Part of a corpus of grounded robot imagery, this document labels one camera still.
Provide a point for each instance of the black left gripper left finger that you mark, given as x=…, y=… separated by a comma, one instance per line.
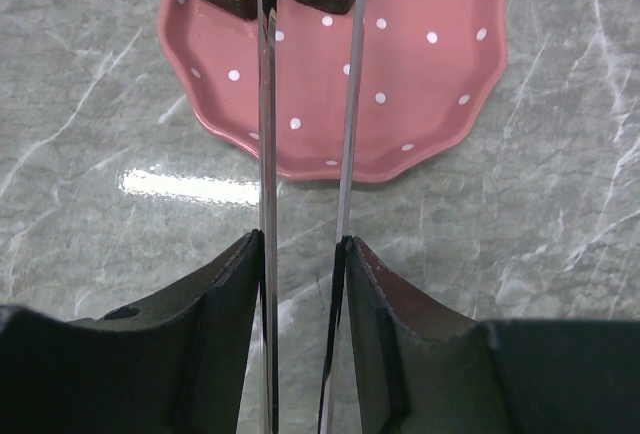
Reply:
x=171, y=362

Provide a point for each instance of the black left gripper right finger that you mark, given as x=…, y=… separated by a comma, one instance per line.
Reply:
x=422, y=367

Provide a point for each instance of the pink dotted plate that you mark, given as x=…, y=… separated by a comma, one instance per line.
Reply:
x=428, y=67

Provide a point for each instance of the metal serving tongs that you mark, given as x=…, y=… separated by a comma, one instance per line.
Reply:
x=267, y=22

